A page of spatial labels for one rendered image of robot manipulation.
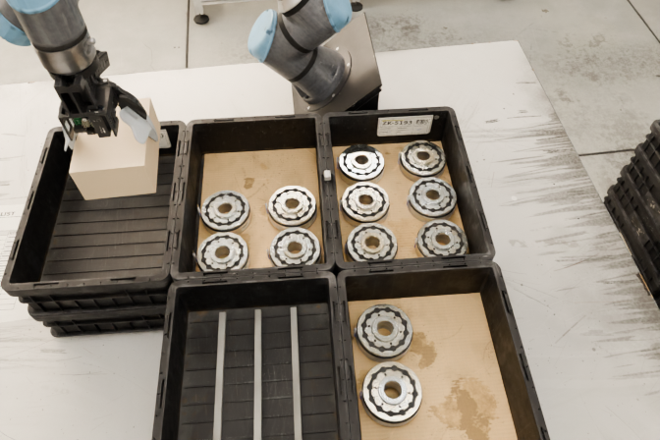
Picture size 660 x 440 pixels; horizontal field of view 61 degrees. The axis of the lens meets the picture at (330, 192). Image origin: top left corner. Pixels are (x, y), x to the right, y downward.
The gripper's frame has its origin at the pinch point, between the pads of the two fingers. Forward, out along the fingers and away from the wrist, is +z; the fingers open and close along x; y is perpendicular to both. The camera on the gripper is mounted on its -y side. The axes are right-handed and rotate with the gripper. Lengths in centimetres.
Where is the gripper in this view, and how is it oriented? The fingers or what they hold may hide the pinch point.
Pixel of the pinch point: (115, 140)
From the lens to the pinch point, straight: 104.1
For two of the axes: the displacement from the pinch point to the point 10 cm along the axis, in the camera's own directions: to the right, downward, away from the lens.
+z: 0.0, 5.9, 8.1
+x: 9.9, -1.0, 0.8
